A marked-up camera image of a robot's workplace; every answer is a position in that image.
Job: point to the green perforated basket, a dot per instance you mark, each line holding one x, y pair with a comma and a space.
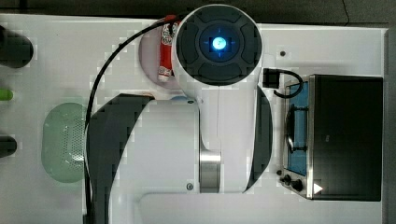
63, 142

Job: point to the red ketchup bottle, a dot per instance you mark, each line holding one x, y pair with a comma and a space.
166, 41

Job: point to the blue round bowl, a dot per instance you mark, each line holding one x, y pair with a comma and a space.
180, 98

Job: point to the green object left edge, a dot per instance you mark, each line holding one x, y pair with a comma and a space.
6, 95

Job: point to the black object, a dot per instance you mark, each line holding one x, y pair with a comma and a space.
8, 146
16, 50

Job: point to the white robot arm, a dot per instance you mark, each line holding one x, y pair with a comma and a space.
216, 140

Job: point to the black object lower left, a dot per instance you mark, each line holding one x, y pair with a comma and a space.
8, 146

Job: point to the black toaster oven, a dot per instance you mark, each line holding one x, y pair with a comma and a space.
333, 138

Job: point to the black object upper left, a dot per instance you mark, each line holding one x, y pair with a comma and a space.
16, 50

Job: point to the grey round plate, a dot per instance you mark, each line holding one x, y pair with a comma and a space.
149, 58

